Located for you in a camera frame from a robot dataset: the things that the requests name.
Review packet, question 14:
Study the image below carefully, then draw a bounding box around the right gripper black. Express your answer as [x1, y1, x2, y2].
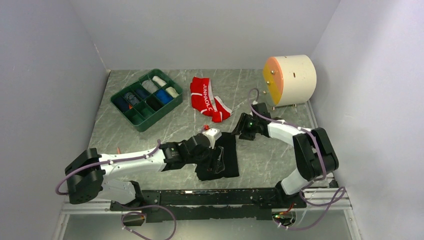
[231, 112, 259, 141]

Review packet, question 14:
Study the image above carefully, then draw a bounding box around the black underwear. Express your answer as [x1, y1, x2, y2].
[195, 132, 240, 181]

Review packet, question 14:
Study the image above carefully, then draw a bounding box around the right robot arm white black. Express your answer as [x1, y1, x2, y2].
[232, 103, 339, 208]

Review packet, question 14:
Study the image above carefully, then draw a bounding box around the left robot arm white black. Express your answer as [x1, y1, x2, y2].
[55, 128, 223, 210]

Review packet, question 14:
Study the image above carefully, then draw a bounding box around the red white underwear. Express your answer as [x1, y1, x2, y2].
[189, 77, 233, 123]

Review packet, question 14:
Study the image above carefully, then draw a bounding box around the cream round cabinet orange front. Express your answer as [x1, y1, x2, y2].
[262, 54, 317, 107]

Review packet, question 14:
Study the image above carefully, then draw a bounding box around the cream rolled sock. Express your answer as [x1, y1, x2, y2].
[165, 86, 179, 99]

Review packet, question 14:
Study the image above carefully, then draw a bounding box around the bright blue rolled sock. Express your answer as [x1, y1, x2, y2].
[155, 89, 174, 105]

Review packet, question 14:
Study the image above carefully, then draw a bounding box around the black rolled sock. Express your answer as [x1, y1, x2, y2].
[145, 96, 164, 112]

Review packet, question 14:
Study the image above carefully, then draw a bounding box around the green compartment organizer tray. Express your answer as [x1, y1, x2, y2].
[110, 68, 184, 132]

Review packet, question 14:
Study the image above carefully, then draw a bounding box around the white rolled sock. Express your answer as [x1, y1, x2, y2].
[152, 75, 167, 87]

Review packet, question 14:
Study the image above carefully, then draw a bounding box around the grey striped rolled sock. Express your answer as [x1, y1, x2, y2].
[141, 79, 160, 94]

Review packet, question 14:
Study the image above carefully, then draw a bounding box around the navy blue rolled sock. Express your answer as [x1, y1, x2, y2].
[134, 88, 150, 100]

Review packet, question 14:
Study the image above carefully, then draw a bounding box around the dark striped rolled sock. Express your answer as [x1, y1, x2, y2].
[124, 92, 141, 106]

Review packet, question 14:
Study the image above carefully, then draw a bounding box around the dark blue rolled sock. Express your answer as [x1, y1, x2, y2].
[113, 96, 131, 113]

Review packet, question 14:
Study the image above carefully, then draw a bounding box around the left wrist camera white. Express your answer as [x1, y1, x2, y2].
[200, 125, 222, 149]

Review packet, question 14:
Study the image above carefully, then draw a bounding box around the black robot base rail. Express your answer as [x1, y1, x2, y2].
[109, 187, 307, 223]

